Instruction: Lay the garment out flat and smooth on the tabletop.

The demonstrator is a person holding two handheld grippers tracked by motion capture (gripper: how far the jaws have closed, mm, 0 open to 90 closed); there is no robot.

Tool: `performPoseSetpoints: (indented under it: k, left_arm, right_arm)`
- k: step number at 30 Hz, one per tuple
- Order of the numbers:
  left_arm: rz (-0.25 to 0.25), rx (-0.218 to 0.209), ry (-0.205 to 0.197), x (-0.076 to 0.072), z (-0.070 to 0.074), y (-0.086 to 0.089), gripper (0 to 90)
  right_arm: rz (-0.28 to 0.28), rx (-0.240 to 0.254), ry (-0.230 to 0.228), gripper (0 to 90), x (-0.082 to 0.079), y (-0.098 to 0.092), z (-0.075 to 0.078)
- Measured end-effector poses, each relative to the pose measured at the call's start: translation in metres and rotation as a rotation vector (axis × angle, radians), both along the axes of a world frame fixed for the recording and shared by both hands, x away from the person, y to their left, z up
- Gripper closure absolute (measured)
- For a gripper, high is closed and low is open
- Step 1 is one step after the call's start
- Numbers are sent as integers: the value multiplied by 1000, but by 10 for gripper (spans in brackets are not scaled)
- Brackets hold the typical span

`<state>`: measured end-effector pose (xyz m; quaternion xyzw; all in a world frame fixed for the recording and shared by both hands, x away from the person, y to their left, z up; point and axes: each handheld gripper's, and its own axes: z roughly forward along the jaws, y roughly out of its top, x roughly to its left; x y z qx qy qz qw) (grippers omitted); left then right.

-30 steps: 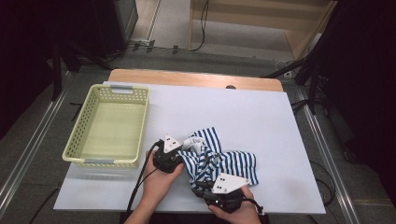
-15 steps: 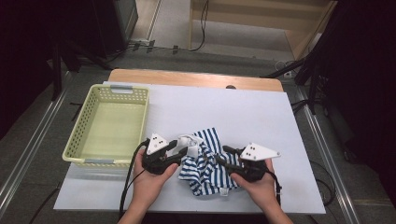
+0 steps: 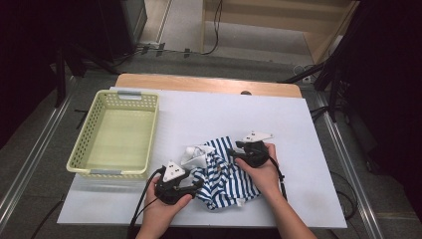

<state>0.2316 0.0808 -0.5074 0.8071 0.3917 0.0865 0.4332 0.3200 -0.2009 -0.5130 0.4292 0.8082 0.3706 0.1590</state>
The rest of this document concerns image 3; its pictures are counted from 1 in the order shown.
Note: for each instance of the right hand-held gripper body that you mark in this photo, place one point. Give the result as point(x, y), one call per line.
point(257, 152)

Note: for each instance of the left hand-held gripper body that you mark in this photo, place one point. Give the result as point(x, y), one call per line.
point(172, 172)

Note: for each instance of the blue white striped shirt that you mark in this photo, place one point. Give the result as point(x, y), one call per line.
point(229, 186)

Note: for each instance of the pale yellow perforated plastic basket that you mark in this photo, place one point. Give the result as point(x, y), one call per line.
point(116, 139)

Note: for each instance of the person's right hand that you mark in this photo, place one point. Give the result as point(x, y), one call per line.
point(265, 179)

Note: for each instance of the person's left hand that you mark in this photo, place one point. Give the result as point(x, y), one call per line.
point(162, 212)

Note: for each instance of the white foam board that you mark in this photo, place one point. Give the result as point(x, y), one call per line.
point(185, 109)

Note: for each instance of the black metal stand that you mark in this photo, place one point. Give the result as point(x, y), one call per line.
point(333, 93)
point(61, 76)

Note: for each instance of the light wooden counter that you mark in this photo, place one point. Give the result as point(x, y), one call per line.
point(265, 33)

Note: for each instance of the black curtain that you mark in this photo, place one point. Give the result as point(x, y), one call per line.
point(23, 66)
point(391, 83)

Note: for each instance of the black cabinet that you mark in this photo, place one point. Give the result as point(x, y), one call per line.
point(126, 23)

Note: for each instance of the aluminium floor rail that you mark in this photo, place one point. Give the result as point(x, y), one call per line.
point(26, 166)
point(351, 172)

